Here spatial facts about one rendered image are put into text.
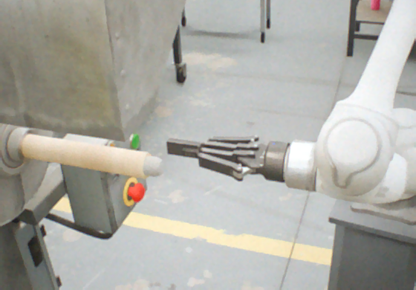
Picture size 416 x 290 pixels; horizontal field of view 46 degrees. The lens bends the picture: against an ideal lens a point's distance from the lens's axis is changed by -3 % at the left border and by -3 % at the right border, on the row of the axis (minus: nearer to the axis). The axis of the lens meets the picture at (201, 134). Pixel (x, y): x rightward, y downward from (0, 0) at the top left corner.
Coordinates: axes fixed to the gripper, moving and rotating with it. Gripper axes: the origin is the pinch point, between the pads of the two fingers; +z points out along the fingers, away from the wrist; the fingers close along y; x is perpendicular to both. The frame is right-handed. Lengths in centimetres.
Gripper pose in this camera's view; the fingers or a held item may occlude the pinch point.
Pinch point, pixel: (184, 148)
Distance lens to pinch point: 98.7
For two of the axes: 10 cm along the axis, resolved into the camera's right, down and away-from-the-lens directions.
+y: 3.4, -4.9, 8.0
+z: -9.4, -1.3, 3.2
